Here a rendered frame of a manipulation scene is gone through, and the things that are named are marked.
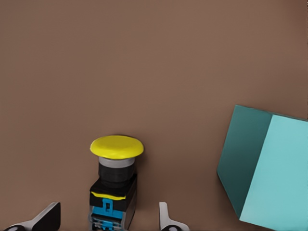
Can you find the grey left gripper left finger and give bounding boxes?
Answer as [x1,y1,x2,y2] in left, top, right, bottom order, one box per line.
[1,202,61,231]

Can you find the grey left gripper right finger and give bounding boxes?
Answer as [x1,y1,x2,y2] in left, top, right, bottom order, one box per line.
[158,202,190,231]

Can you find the yellow mushroom push button switch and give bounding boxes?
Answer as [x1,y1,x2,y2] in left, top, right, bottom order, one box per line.
[88,135,145,231]

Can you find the teal box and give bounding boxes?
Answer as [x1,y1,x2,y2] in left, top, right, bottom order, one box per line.
[216,104,308,231]

